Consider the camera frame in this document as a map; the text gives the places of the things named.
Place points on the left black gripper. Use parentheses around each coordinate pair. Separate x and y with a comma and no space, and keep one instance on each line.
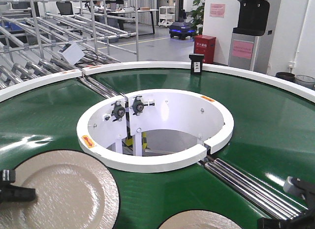
(11,193)

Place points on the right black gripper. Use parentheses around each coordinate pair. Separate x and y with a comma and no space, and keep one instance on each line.
(305,220)

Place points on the beige plate black rim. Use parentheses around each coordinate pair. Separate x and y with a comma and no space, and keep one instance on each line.
(198,219)
(73,191)

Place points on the steel roller bars right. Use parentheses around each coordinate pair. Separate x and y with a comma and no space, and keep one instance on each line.
(269,200)

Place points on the steel roller bars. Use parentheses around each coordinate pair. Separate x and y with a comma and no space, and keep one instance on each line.
(98,87)
(269,200)

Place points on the white outer conveyor rim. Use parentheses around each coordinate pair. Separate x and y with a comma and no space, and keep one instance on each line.
(17,89)

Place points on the steel roller bars left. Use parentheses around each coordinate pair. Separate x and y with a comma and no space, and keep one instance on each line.
(98,87)

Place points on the black waste bin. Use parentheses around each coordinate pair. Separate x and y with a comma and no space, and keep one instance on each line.
(286,76)

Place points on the white control box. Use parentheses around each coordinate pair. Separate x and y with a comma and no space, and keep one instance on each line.
(71,52)

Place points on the metal roller rack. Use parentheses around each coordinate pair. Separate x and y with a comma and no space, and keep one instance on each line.
(33,31)

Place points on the grey water dispenser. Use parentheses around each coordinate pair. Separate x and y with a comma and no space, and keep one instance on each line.
(252,23)

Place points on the black sensor box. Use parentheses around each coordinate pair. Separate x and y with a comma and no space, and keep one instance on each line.
(196,63)

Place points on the red fire extinguisher box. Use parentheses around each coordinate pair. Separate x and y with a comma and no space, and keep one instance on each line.
(205,45)

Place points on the white office desk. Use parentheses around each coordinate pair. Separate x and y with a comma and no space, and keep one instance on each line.
(129,16)

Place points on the black mobile robot blue light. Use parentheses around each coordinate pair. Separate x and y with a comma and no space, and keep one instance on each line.
(181,28)

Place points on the green potted plant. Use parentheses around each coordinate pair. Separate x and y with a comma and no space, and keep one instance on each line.
(197,15)

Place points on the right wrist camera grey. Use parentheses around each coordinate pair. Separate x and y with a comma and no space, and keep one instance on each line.
(290,187)

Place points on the left bearing mount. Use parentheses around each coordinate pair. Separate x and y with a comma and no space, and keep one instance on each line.
(118,111)

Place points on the bearing mount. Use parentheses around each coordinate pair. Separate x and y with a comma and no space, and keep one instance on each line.
(118,111)
(138,105)

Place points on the wire mesh waste bin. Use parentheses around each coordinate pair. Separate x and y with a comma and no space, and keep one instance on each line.
(304,80)

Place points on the white inner ring guard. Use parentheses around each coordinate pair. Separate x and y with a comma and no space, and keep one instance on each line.
(179,130)

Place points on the right bearing mount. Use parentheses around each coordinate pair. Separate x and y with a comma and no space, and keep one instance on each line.
(138,105)

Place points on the pink wall notice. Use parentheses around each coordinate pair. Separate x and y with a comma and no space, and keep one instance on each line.
(217,10)

